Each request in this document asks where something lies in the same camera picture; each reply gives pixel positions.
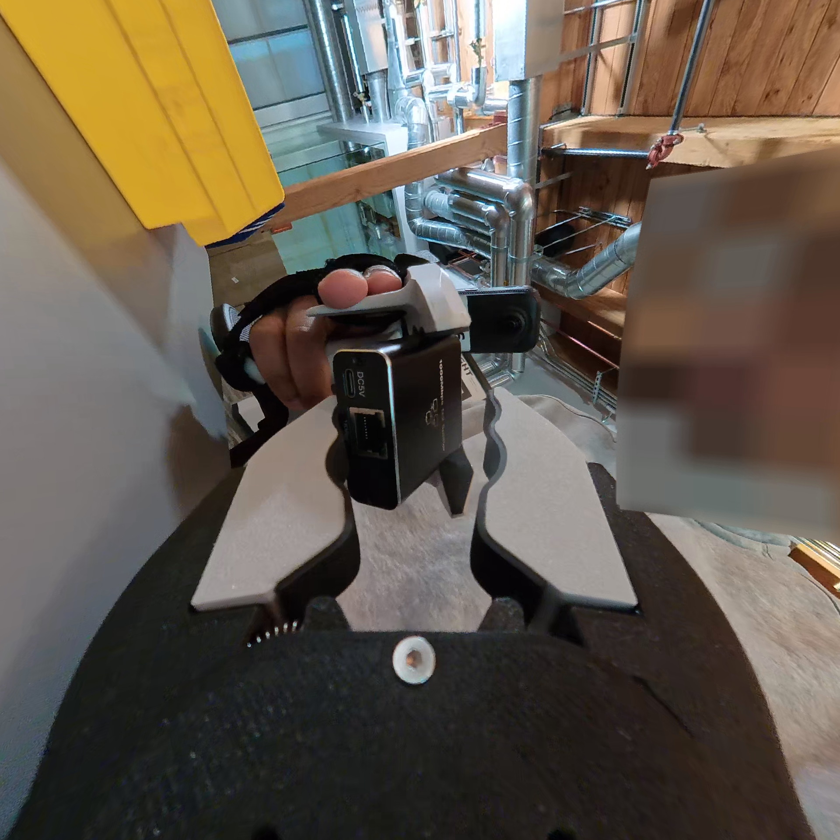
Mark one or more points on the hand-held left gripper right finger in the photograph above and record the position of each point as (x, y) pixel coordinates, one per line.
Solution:
(551, 518)

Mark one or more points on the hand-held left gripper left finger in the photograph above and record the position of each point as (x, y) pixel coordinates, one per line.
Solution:
(275, 525)

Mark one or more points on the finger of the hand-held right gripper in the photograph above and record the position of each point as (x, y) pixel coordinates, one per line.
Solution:
(456, 485)
(436, 302)

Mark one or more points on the black network splitter box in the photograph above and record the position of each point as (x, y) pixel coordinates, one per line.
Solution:
(407, 407)

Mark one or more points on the yellow plastic bin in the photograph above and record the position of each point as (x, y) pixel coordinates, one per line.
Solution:
(131, 98)

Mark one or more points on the person's right hand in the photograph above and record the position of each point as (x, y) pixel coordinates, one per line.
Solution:
(289, 354)

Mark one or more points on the cluster of silver pipes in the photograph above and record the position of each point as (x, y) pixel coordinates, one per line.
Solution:
(485, 184)

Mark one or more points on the wooden railing beam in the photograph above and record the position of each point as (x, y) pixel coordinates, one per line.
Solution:
(394, 170)

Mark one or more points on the white cabinet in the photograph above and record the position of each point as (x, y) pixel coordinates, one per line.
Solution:
(367, 134)

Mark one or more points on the blue striped bag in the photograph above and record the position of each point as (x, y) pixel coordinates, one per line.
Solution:
(266, 220)

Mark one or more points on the red pipe clamp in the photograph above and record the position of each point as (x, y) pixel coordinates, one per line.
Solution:
(663, 151)

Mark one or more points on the thick wooden beam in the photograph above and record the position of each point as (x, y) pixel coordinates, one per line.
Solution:
(722, 141)

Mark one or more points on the metal conduit rod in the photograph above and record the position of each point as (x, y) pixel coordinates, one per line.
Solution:
(692, 65)

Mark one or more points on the rectangular metal duct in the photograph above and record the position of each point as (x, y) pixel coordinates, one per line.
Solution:
(525, 39)

